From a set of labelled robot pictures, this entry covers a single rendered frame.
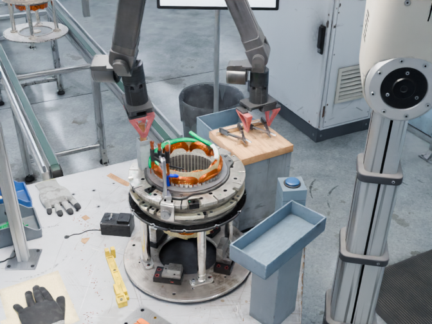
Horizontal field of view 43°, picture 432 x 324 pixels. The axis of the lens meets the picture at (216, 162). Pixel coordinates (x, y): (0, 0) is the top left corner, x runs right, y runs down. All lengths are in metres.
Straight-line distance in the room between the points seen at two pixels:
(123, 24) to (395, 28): 0.56
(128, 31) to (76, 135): 2.84
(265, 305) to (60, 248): 0.68
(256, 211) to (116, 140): 2.28
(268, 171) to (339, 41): 2.07
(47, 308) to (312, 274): 1.59
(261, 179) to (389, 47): 0.68
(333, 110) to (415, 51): 2.70
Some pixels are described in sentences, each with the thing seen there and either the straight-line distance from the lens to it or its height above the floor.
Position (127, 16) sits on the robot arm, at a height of 1.56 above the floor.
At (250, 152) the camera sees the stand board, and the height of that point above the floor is 1.07.
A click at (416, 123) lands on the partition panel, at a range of 4.00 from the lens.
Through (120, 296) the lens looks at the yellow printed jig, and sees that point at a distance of 1.56.
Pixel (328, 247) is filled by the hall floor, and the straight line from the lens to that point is 2.99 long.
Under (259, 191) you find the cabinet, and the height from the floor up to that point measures 0.92.
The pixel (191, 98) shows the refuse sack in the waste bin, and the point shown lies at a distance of 3.35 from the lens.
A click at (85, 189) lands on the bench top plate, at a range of 2.02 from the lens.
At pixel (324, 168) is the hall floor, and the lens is 3.65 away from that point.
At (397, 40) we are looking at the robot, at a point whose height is 1.54.
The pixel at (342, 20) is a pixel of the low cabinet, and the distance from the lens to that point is 3.63.
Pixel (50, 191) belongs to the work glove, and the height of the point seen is 0.80.
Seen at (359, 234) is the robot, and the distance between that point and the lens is 1.50.
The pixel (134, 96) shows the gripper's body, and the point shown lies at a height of 1.32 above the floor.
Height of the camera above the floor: 1.90
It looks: 32 degrees down
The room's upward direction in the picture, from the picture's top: 1 degrees clockwise
